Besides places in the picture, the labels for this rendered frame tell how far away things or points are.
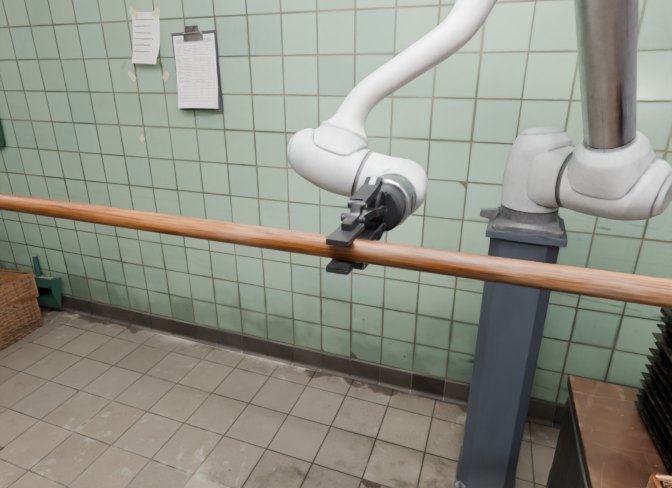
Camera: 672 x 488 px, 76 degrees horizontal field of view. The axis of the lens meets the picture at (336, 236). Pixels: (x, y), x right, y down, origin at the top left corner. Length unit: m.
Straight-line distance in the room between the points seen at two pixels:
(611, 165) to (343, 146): 0.60
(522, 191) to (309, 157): 0.64
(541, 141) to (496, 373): 0.71
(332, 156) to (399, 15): 1.00
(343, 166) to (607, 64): 0.55
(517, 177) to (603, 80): 0.35
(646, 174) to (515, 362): 0.65
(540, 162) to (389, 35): 0.79
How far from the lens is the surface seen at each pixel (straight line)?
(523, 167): 1.26
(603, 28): 1.01
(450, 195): 1.77
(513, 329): 1.41
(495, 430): 1.64
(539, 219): 1.30
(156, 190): 2.40
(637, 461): 1.31
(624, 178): 1.15
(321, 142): 0.85
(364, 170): 0.83
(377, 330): 2.08
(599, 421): 1.37
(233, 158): 2.07
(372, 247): 0.54
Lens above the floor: 1.41
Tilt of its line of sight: 20 degrees down
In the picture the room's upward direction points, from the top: straight up
